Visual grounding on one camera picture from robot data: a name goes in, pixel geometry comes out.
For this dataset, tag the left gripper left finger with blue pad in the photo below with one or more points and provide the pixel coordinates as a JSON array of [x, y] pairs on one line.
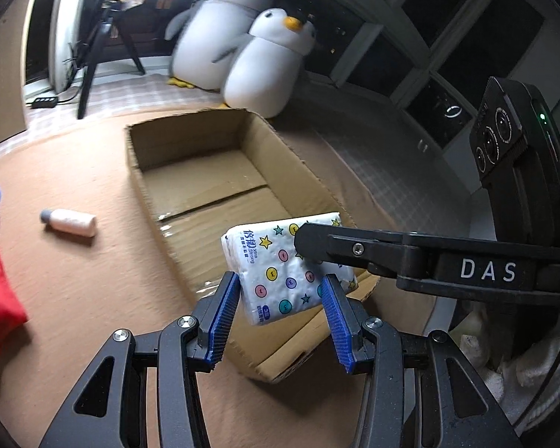
[[107, 405]]

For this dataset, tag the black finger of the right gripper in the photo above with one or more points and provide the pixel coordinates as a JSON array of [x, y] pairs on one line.
[[471, 269]]

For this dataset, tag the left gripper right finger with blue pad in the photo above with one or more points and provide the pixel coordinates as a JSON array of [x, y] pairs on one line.
[[419, 391]]

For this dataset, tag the patterned tissue pack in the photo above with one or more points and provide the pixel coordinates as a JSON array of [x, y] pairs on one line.
[[277, 281]]

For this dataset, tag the small white bottle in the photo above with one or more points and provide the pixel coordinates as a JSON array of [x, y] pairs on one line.
[[70, 222]]

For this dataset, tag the black power strip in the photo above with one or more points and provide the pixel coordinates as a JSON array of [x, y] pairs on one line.
[[44, 102]]

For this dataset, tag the wooden wardrobe panel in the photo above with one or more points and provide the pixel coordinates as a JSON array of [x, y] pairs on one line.
[[13, 40]]

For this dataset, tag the small penguin plush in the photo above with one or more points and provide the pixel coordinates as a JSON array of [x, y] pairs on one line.
[[264, 63]]

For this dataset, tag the large penguin plush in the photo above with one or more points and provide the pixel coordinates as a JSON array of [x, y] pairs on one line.
[[201, 32]]

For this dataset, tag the black camera box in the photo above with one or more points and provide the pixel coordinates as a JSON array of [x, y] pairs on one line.
[[516, 146]]

